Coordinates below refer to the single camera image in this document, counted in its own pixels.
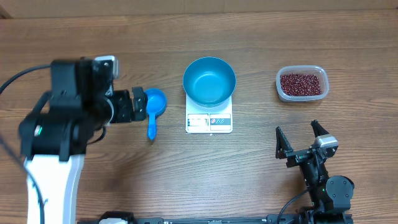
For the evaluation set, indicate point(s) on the teal bowl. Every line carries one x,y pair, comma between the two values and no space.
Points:
209,81

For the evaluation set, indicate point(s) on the red beans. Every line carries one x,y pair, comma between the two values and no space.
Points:
300,84

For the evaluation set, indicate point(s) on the clear plastic container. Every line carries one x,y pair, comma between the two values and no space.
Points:
307,69

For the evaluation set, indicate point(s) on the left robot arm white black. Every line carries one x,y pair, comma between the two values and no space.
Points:
56,133

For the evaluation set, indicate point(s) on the blue plastic measuring scoop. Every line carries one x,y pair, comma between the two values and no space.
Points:
156,105

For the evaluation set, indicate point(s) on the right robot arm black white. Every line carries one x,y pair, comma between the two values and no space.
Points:
330,196

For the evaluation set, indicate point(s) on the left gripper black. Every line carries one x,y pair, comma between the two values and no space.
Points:
121,98

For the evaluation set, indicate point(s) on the white digital kitchen scale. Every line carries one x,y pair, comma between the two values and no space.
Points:
209,120

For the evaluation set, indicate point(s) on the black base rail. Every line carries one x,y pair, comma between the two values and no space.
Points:
270,219

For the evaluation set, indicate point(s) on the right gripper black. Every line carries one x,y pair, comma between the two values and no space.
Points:
284,147

